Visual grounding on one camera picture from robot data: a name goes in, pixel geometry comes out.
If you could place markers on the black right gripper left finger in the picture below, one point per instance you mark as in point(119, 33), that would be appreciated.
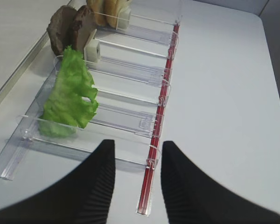
point(83, 196)

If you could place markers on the brown meat patty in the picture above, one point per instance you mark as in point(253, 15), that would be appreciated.
point(82, 26)
point(58, 29)

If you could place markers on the bread bun slice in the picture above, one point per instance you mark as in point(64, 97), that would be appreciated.
point(97, 7)
point(112, 8)

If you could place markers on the clear acrylic food rack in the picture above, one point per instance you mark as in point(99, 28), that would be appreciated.
point(133, 81)

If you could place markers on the green lettuce leaf in rack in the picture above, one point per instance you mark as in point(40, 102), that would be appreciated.
point(72, 102)

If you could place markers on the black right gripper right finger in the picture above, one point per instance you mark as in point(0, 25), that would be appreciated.
point(193, 197)

